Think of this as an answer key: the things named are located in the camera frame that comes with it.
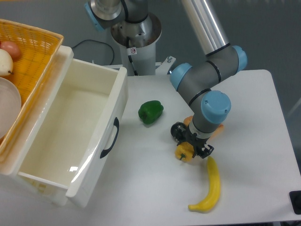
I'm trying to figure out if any black cable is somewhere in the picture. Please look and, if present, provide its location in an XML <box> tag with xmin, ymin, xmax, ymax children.
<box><xmin>71</xmin><ymin>39</ymin><xmax>115</xmax><ymax>65</ymax></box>

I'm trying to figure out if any white plate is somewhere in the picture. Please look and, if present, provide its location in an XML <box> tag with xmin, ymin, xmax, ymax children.
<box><xmin>0</xmin><ymin>78</ymin><xmax>22</xmax><ymax>138</ymax></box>

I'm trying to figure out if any red apple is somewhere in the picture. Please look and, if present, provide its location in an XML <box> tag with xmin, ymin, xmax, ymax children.
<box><xmin>0</xmin><ymin>41</ymin><xmax>22</xmax><ymax>60</ymax></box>

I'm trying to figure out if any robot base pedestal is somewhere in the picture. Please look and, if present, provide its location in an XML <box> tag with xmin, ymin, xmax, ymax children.
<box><xmin>111</xmin><ymin>13</ymin><xmax>162</xmax><ymax>76</ymax></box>

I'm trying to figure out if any yellow banana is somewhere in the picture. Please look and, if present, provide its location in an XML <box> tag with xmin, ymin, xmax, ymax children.
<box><xmin>188</xmin><ymin>157</ymin><xmax>221</xmax><ymax>212</ymax></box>

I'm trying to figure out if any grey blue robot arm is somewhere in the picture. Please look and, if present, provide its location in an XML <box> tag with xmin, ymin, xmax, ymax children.
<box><xmin>85</xmin><ymin>0</ymin><xmax>247</xmax><ymax>158</ymax></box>

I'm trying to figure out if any white pear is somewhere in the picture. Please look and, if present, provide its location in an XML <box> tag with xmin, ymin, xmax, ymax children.
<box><xmin>0</xmin><ymin>49</ymin><xmax>14</xmax><ymax>76</ymax></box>

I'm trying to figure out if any orange carrot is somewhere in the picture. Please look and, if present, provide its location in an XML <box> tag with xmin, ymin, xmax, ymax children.
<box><xmin>183</xmin><ymin>116</ymin><xmax>224</xmax><ymax>137</ymax></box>

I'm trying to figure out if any white plastic drawer box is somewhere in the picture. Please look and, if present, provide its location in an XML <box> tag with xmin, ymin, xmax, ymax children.
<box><xmin>0</xmin><ymin>46</ymin><xmax>128</xmax><ymax>207</ymax></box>

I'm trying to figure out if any yellow bell pepper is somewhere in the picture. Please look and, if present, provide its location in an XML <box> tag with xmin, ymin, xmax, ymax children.
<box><xmin>174</xmin><ymin>142</ymin><xmax>194</xmax><ymax>162</ymax></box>

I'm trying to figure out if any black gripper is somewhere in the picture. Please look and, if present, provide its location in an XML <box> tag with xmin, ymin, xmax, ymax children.
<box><xmin>171</xmin><ymin>121</ymin><xmax>215</xmax><ymax>159</ymax></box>

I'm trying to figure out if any green bell pepper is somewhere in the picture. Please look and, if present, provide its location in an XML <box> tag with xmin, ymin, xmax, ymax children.
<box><xmin>138</xmin><ymin>100</ymin><xmax>164</xmax><ymax>125</ymax></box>

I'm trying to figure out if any yellow woven basket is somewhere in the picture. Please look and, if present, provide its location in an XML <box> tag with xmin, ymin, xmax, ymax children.
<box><xmin>0</xmin><ymin>19</ymin><xmax>63</xmax><ymax>162</ymax></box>

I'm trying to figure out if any black object table corner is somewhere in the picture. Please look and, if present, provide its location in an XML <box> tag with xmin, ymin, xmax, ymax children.
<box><xmin>289</xmin><ymin>190</ymin><xmax>301</xmax><ymax>215</ymax></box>

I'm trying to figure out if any dark round eggplant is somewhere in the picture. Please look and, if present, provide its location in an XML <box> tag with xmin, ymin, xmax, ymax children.
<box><xmin>170</xmin><ymin>121</ymin><xmax>186</xmax><ymax>142</ymax></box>

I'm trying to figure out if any black drawer handle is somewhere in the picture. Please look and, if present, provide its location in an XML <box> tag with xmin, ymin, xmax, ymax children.
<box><xmin>100</xmin><ymin>117</ymin><xmax>119</xmax><ymax>159</ymax></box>

